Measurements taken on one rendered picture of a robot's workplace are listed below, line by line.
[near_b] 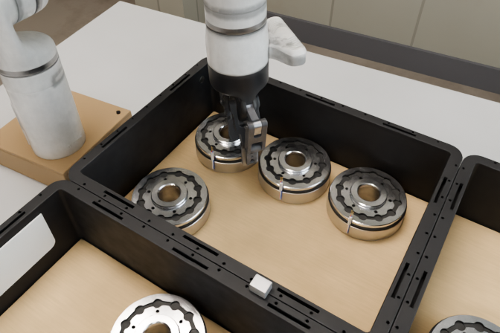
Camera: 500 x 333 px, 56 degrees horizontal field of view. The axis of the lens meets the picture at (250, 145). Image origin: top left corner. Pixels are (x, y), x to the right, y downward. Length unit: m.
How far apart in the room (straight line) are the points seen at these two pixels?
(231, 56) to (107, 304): 0.32
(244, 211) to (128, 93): 0.51
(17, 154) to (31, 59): 0.22
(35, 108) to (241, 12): 0.42
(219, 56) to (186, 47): 0.66
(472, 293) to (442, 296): 0.04
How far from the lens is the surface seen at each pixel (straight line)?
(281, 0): 2.47
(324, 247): 0.63
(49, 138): 0.85
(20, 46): 0.74
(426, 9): 2.28
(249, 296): 0.48
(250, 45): 0.54
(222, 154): 0.69
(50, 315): 0.62
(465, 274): 0.66
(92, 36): 1.30
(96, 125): 0.92
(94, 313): 0.61
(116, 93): 1.08
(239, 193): 0.67
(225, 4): 0.51
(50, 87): 0.80
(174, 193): 0.66
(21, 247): 0.60
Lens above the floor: 1.35
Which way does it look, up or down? 45 degrees down
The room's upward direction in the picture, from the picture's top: straight up
